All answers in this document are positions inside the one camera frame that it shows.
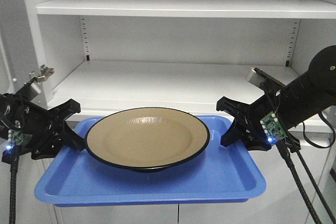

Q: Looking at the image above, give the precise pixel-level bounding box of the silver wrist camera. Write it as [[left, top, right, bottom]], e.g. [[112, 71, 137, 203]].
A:
[[18, 78, 41, 101], [246, 67, 285, 88]]

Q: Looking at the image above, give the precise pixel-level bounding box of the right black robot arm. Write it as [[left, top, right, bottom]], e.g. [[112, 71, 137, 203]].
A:
[[216, 46, 335, 151]]

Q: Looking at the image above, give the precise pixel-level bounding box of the right black braided cable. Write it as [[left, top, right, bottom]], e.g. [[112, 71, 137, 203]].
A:
[[275, 137, 336, 224]]

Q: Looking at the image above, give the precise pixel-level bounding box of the black braided cable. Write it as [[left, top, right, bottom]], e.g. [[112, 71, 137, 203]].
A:
[[275, 137, 336, 224], [7, 145, 20, 224]]

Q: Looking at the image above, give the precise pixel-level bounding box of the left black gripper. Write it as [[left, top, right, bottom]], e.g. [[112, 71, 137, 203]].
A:
[[1, 93, 86, 163]]

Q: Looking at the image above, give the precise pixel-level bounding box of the blue plastic tray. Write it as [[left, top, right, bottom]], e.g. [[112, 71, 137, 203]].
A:
[[35, 115, 266, 207]]

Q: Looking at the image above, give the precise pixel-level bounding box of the left black braided cable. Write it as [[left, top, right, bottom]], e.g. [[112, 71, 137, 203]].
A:
[[7, 145, 20, 224]]

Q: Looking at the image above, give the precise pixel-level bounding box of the metal cabinet door hinge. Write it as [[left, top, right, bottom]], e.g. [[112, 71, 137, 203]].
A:
[[29, 65, 55, 83]]

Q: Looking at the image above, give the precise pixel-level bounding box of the beige plate black rim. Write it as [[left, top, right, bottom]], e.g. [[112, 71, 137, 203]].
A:
[[85, 107, 211, 172]]

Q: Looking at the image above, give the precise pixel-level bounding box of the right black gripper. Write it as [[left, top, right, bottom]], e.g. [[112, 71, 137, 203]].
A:
[[216, 87, 288, 151]]

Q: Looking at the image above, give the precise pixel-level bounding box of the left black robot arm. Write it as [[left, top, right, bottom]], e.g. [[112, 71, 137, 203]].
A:
[[1, 93, 85, 160]]

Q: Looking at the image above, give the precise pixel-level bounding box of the white cabinet upper shelf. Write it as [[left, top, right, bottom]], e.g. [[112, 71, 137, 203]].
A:
[[36, 0, 335, 19]]

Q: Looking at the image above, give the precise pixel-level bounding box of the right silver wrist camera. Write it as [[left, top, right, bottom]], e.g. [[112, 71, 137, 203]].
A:
[[246, 67, 285, 88]]

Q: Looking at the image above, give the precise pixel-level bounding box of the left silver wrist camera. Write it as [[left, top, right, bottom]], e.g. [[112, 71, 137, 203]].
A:
[[18, 78, 41, 101]]

